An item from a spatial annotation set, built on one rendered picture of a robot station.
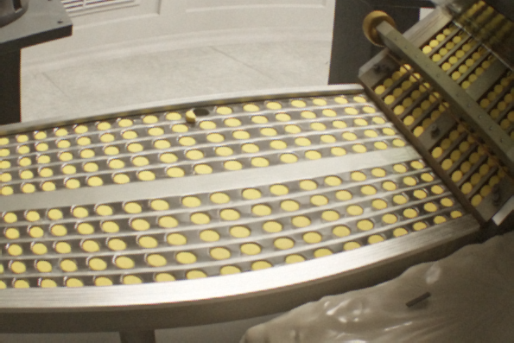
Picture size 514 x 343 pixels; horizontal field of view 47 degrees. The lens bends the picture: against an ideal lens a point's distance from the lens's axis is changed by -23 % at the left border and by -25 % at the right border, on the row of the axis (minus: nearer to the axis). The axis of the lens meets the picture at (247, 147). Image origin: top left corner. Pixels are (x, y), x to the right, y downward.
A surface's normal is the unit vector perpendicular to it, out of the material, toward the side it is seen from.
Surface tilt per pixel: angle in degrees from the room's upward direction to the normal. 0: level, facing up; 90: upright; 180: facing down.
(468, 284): 17
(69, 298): 0
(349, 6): 90
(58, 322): 90
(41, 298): 0
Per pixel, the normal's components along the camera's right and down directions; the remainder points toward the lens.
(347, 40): -0.89, 0.16
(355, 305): 0.09, -0.57
